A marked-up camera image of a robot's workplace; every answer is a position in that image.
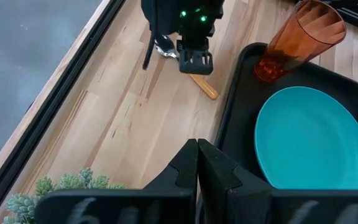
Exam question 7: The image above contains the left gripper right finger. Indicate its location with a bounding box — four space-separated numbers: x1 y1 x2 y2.
197 139 273 224

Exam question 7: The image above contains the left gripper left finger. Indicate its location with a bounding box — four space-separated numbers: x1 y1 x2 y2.
143 139 198 195

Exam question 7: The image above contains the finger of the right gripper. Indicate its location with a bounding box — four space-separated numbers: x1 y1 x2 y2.
142 29 157 71
177 39 214 76

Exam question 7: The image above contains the spoon with orange handle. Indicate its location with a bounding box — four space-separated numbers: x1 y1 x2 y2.
153 33 220 101

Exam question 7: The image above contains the orange faceted plastic cup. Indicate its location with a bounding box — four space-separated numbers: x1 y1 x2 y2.
253 0 347 84

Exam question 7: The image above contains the teal round plate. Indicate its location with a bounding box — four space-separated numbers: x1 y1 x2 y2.
254 86 358 190

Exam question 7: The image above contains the black plastic serving tray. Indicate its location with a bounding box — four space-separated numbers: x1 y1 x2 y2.
213 42 358 191

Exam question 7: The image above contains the green succulent in pot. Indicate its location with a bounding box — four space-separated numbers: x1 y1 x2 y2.
3 167 127 224

